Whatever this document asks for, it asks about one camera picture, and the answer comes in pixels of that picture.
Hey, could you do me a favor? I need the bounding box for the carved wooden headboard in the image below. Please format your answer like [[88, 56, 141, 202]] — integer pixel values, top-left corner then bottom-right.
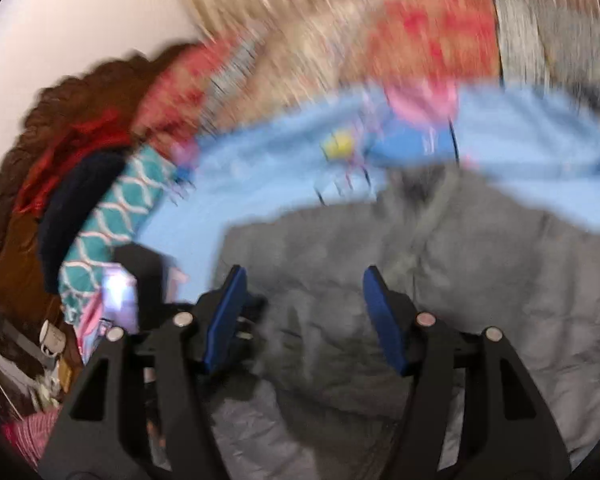
[[0, 44, 186, 341]]

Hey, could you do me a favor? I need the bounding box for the red cloth on headboard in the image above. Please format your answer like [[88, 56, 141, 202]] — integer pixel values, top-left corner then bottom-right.
[[14, 108, 132, 218]]

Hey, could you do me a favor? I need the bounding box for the grey puffer jacket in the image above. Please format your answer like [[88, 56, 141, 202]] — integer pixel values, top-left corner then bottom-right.
[[211, 166, 600, 479]]

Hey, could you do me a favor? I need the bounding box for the pink striped left sleeve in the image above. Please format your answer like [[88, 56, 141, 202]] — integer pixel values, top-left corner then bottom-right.
[[1, 408, 61, 469]]

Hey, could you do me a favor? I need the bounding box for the dark navy cloth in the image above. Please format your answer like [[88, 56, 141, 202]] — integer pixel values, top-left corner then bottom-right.
[[38, 150, 125, 294]]

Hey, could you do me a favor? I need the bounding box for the blue Peppa Pig bedsheet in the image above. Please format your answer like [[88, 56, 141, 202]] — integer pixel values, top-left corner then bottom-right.
[[74, 81, 600, 361]]

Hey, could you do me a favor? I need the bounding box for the teal wave-pattern pillow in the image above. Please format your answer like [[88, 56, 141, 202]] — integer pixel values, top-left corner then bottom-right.
[[58, 145, 175, 326]]

